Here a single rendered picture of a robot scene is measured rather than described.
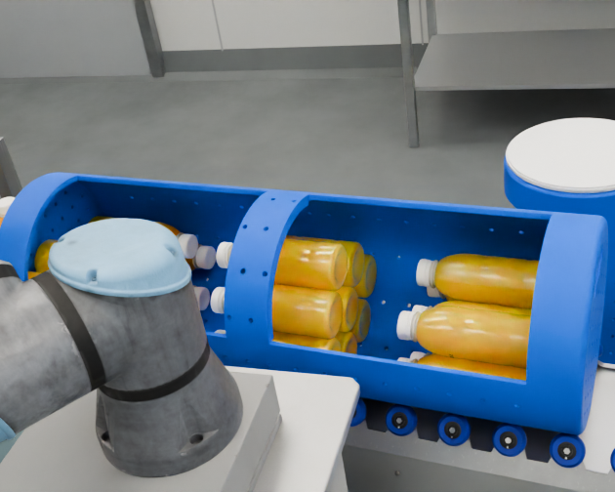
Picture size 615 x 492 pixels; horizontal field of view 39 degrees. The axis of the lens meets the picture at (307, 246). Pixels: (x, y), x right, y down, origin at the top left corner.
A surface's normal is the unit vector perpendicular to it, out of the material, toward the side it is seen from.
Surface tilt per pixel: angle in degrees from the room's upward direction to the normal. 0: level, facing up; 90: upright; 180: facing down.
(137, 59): 90
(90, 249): 7
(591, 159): 0
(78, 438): 1
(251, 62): 76
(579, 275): 28
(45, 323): 39
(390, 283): 63
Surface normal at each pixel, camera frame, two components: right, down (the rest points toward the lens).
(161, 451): 0.03, 0.27
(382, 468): -0.40, 0.25
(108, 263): -0.04, -0.87
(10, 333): 0.23, -0.48
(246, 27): -0.28, 0.56
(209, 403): 0.75, -0.06
